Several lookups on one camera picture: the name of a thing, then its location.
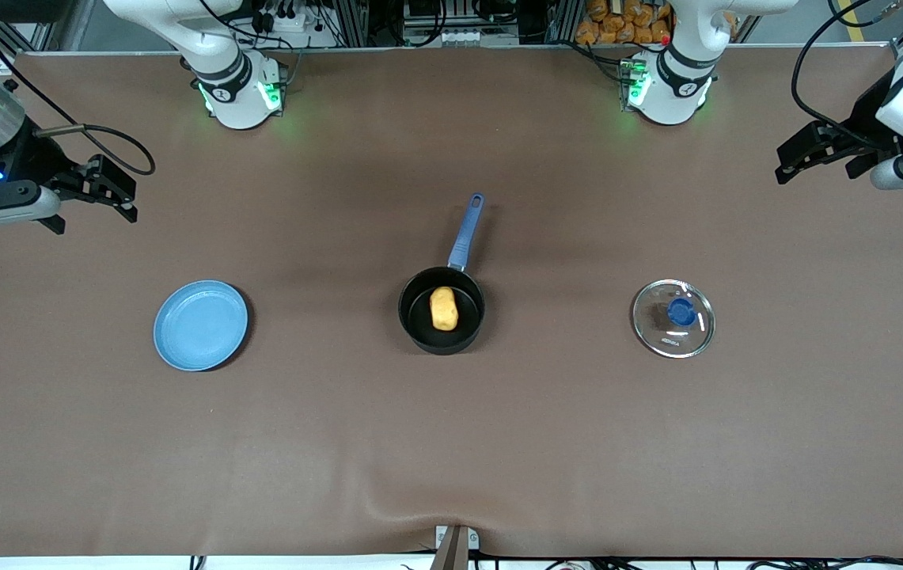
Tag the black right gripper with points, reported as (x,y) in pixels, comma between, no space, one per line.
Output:
(33,161)

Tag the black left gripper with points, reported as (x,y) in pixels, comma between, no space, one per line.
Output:
(865,120)

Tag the glass lid with blue knob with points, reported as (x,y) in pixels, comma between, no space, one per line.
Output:
(681,312)

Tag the yellow potato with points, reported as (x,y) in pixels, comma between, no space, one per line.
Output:
(443,309)

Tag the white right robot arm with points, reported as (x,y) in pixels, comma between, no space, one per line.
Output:
(233,87)

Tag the blue plate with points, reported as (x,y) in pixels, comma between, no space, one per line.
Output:
(202,324)

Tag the bag of orange items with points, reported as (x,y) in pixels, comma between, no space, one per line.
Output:
(617,20)

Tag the white power strip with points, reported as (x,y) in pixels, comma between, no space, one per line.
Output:
(285,20)

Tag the brown table mat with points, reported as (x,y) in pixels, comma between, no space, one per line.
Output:
(578,435)

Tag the metal table edge clamp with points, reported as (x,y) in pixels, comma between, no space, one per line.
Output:
(455,546)

